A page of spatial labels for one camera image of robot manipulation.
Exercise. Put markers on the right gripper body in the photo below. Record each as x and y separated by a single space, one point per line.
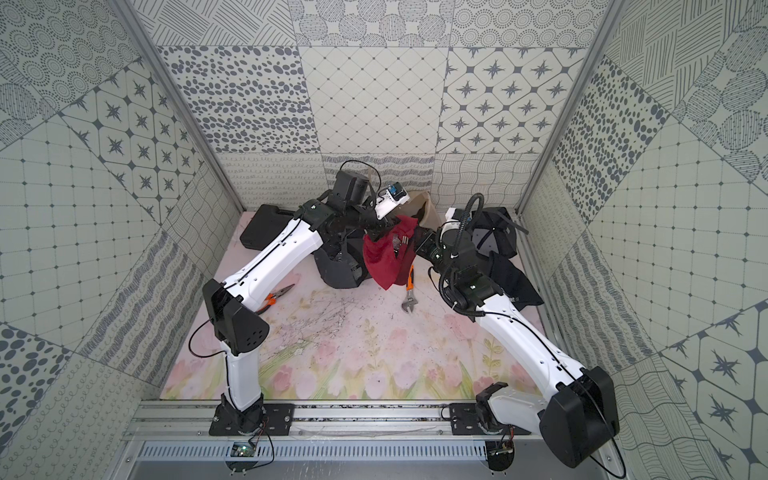
429 247

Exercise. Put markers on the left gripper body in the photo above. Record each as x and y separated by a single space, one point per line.
372 217

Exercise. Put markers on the beige baseball cap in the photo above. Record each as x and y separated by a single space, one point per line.
421 207

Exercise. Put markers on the red baseball cap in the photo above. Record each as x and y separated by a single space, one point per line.
389 258

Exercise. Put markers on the black cap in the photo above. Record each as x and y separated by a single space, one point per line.
344 267
514 283

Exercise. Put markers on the dark grey baseball cap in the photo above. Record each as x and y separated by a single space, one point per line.
496 232

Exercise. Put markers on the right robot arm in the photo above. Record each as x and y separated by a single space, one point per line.
577 415

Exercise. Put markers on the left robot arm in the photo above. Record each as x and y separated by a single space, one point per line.
330 228

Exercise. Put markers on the black plastic tool case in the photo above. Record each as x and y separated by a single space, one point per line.
266 224

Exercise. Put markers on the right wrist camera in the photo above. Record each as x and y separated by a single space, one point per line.
457 219

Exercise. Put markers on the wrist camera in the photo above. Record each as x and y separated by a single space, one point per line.
392 196
457 219

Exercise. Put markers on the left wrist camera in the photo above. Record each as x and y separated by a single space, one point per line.
392 196

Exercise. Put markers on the orange handled adjustable wrench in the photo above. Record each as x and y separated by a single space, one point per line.
410 301

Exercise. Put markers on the orange handled pliers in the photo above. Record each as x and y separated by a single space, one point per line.
273 297

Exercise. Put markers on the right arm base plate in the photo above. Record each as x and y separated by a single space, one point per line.
467 419

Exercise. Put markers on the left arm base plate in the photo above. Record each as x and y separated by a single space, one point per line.
275 418

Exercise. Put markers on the aluminium front rail frame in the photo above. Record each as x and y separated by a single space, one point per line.
342 440

